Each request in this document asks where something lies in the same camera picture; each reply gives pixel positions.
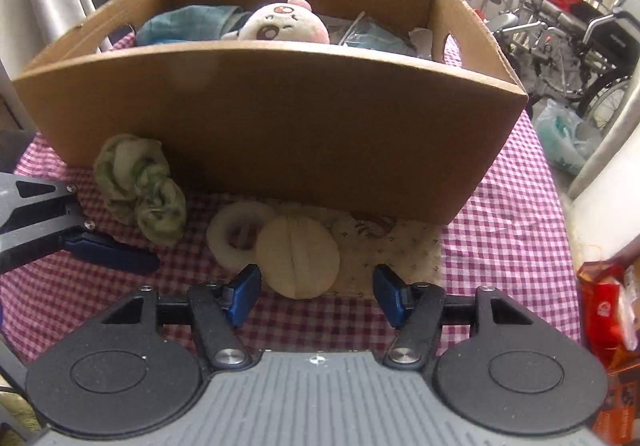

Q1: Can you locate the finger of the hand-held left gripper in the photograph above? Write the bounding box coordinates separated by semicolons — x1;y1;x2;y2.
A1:
15;179;161;278

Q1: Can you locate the white tape roll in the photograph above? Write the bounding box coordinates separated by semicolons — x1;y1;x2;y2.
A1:
206;201;277;273

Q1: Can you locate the cotton swab packet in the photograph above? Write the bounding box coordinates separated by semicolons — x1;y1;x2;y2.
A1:
337;11;419;58

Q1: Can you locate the red snack packet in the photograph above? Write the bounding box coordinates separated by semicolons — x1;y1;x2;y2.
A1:
577;260;640;368

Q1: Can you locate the teal towel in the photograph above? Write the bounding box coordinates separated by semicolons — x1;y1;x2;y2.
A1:
133;4;241;47

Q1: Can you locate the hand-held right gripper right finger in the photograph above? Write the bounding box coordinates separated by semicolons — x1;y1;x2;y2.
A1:
372;264;534;371

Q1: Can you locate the folded wheelchair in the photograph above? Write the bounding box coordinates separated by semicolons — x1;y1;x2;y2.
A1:
491;0;634;123

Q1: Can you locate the red checkered tablecloth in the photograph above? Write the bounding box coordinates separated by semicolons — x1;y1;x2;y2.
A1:
0;32;584;378

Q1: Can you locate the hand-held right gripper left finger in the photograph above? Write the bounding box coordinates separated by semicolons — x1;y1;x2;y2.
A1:
102;264;263;371

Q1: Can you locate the pink and white plush toy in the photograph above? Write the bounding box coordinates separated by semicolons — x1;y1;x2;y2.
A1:
222;0;332;46

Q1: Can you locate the orange carton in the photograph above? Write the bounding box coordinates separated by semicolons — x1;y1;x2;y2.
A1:
592;351;640;445

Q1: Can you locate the beige floral cloth mat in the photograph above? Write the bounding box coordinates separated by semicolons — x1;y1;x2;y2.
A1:
279;207;444;298

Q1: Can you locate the white plastic bag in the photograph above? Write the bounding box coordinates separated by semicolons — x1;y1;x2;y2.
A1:
532;98;604;178

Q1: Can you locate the brown cardboard box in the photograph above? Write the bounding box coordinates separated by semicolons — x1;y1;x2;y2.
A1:
11;0;530;228

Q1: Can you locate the round beige pad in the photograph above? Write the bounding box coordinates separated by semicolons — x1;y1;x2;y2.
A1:
255;214;342;300

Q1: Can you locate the black stool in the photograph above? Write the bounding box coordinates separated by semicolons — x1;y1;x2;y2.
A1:
0;128;37;175

